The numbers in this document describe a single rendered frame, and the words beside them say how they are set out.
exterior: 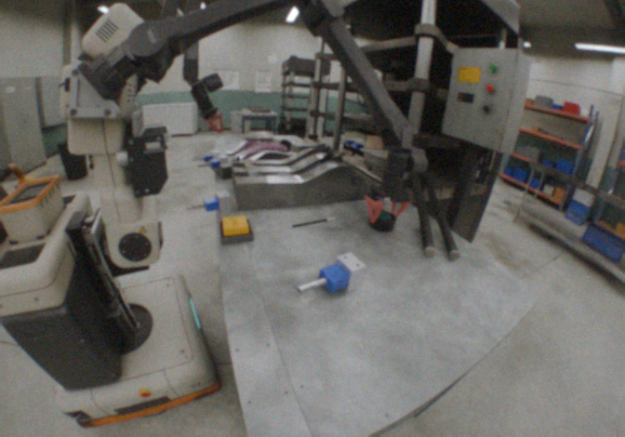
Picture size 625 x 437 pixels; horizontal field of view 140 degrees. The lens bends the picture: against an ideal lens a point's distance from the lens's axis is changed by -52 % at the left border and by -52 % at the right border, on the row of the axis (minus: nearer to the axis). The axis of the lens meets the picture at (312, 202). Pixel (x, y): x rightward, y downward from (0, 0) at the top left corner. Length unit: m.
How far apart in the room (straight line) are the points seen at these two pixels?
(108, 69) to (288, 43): 7.77
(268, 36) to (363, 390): 8.13
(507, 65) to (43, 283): 1.52
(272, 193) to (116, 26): 0.63
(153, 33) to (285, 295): 0.54
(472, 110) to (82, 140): 1.30
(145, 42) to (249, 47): 7.56
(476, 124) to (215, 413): 1.60
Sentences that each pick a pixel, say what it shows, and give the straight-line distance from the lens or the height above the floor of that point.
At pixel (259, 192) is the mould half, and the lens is 0.71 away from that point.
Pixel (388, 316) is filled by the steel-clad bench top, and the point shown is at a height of 0.80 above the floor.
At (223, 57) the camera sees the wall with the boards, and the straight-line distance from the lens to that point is 8.02.
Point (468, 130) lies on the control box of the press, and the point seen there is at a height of 1.12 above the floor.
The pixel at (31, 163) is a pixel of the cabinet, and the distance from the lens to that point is 6.48.
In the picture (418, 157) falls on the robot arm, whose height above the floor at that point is 1.02.
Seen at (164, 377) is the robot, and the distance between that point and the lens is 1.01.
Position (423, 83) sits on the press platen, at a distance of 1.10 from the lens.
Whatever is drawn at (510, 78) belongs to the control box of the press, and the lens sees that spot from 1.04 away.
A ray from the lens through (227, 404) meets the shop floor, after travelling 1.21.
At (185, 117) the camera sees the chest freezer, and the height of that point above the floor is 0.54.
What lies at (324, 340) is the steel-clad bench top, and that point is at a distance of 0.40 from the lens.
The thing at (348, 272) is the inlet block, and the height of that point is 0.84.
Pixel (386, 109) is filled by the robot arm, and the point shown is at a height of 1.13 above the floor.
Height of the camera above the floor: 1.13
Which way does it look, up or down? 25 degrees down
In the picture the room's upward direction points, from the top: 6 degrees clockwise
